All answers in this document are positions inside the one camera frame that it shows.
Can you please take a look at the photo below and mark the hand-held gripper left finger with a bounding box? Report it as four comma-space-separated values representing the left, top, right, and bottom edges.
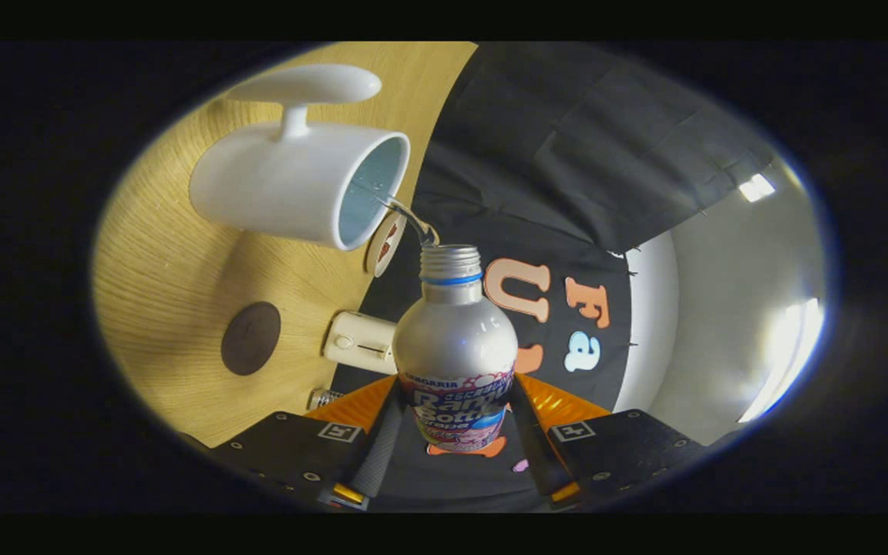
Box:
213, 375, 408, 511

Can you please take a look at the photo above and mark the silver juice bottle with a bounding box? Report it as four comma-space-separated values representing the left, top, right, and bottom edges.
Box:
392, 244, 520, 453

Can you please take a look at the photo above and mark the dark brown round coaster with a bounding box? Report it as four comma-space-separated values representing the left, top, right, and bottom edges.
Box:
220, 301, 282, 377

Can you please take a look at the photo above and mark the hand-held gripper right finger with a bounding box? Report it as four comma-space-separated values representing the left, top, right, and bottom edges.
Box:
510, 373, 711, 510

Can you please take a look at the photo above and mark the white toaster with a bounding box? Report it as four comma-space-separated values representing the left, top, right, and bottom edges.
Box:
323, 311, 399, 376

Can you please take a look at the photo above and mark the white cup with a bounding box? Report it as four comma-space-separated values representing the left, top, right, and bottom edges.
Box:
189, 64, 412, 252

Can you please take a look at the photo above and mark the clear juice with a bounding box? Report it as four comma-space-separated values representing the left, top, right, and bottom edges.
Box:
373, 193, 439, 248

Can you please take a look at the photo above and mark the white oval plate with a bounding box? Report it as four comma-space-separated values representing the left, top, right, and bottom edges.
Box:
365, 212, 408, 278

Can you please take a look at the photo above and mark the wooden table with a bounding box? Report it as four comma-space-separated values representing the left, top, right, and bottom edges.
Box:
92, 42, 479, 449

